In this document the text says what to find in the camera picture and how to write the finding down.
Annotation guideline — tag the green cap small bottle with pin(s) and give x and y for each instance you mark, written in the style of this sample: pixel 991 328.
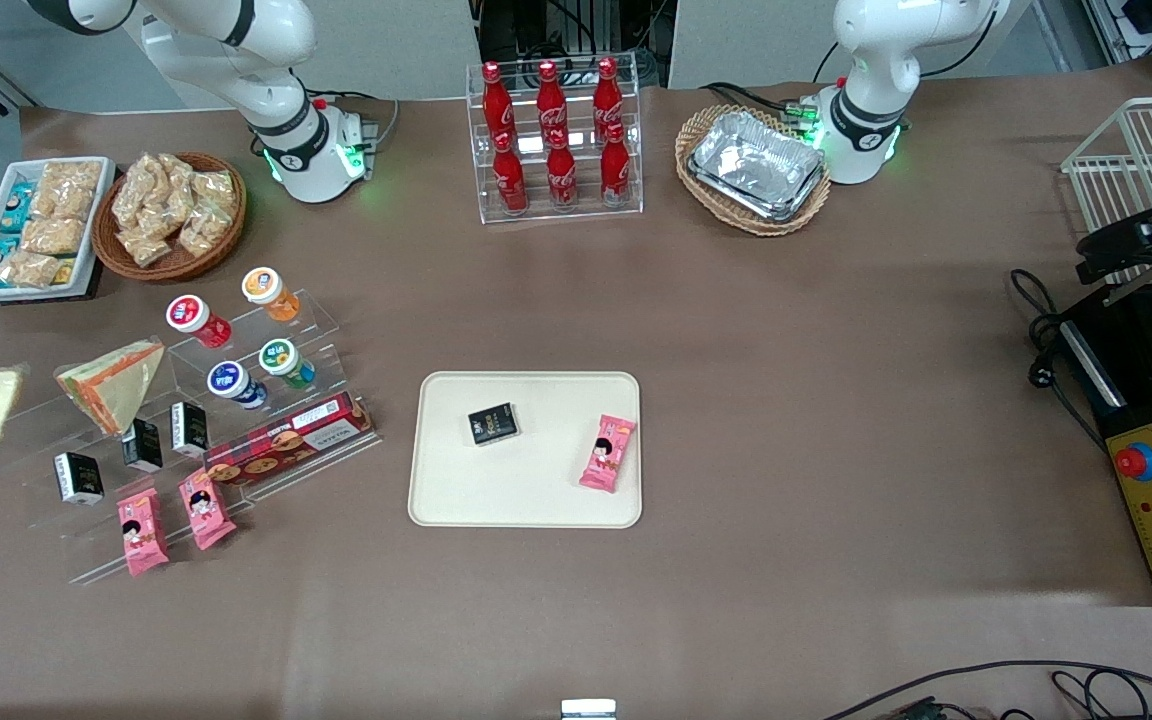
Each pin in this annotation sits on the green cap small bottle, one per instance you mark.
pixel 281 358

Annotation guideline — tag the red emergency stop button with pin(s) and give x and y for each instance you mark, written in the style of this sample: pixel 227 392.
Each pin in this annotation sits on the red emergency stop button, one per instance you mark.
pixel 1133 461

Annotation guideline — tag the clear acrylic stepped display stand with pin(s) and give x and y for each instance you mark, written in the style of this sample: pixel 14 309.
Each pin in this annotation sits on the clear acrylic stepped display stand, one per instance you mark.
pixel 316 470

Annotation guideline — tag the red cap small bottle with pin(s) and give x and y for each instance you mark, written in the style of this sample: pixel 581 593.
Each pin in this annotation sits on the red cap small bottle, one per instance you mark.
pixel 191 318

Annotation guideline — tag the brown wicker snack basket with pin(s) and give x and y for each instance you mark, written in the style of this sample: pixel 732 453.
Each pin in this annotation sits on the brown wicker snack basket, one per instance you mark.
pixel 176 270

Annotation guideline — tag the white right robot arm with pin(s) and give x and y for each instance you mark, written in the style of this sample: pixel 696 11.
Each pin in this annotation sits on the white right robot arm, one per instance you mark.
pixel 236 60

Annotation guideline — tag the white rectangular bin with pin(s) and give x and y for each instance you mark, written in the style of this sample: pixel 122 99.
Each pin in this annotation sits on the white rectangular bin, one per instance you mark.
pixel 99 235

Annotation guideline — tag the red cookie box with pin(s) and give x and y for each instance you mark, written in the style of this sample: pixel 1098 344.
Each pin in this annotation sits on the red cookie box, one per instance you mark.
pixel 286 440

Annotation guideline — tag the metal shelf frame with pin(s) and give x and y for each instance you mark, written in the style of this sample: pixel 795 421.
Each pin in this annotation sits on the metal shelf frame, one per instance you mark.
pixel 1136 30

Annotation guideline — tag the light wicker basket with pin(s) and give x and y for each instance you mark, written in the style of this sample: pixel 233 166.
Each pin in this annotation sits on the light wicker basket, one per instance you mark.
pixel 758 227

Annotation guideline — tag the aluminium foil tray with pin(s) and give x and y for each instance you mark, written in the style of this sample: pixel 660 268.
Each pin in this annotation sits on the aluminium foil tray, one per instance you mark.
pixel 756 160

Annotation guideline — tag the clear acrylic bottle rack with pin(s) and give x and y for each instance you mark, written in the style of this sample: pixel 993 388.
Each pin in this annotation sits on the clear acrylic bottle rack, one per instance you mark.
pixel 584 206

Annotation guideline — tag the orange striped triangle sandwich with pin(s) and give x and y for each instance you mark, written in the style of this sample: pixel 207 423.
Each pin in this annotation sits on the orange striped triangle sandwich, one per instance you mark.
pixel 116 385

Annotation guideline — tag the blue cap small bottle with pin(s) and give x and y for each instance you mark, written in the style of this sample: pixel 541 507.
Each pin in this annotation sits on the blue cap small bottle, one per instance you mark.
pixel 228 379

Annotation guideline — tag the red cola bottle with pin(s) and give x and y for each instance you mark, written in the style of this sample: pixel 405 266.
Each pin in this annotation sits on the red cola bottle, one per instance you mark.
pixel 510 180
pixel 607 98
pixel 562 177
pixel 550 103
pixel 615 172
pixel 497 105

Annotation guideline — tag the orange cap small bottle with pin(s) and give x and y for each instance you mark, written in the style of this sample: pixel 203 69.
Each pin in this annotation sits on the orange cap small bottle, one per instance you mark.
pixel 266 288

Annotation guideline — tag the clear bag of crispy snacks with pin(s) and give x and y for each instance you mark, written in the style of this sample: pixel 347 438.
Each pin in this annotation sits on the clear bag of crispy snacks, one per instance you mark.
pixel 146 245
pixel 71 188
pixel 204 228
pixel 54 235
pixel 28 268
pixel 174 180
pixel 136 190
pixel 216 188

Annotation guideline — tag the pink snack packet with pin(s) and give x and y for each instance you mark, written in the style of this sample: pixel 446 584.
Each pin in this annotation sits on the pink snack packet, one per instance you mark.
pixel 142 532
pixel 206 510
pixel 607 455

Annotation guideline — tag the small black box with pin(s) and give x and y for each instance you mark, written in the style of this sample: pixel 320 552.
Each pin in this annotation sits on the small black box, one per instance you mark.
pixel 142 446
pixel 493 424
pixel 190 429
pixel 78 478

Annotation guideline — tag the cream rectangular tray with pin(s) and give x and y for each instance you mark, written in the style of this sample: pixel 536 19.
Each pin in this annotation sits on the cream rectangular tray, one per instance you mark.
pixel 536 490

